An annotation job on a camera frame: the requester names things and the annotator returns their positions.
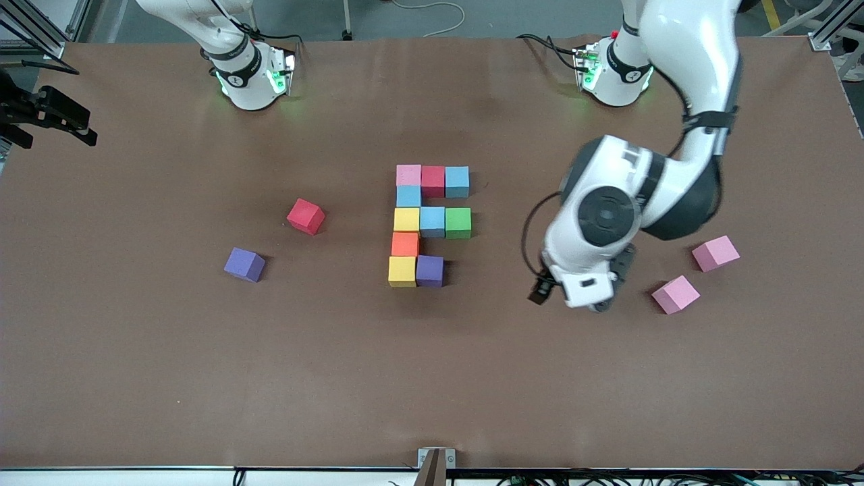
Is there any black cable on mat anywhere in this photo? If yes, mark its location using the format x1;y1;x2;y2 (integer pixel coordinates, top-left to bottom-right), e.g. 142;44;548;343
516;32;588;72

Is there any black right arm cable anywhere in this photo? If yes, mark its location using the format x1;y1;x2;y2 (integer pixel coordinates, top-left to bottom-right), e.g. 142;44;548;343
209;0;302;43

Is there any aluminium frame post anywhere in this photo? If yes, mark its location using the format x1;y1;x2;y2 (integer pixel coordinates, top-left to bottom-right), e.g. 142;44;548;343
0;0;66;60
808;0;864;52

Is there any white floor cable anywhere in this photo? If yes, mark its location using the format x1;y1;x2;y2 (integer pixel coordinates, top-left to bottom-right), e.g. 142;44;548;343
393;0;468;38

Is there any brown table mat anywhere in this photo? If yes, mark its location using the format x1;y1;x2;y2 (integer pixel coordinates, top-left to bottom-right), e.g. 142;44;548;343
0;35;864;471

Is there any metal table edge bracket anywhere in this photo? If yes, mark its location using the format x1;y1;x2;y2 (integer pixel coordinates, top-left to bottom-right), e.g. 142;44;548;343
417;448;456;486

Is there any purple foam cube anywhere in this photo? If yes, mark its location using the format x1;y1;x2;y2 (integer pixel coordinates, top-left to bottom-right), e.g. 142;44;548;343
223;247;266;283
415;254;446;288

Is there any white table edge strip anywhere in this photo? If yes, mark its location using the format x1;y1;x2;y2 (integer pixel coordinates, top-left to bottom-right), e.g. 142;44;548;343
0;466;864;486

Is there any green foam cube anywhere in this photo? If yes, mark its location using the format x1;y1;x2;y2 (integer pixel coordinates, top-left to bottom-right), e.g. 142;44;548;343
445;208;473;240

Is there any red foam cube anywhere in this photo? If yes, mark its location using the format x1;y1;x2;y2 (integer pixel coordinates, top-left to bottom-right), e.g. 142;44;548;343
421;165;447;198
286;198;326;236

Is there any dark vertical frame beam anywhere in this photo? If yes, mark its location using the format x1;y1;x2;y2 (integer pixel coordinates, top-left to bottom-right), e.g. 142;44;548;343
66;0;103;43

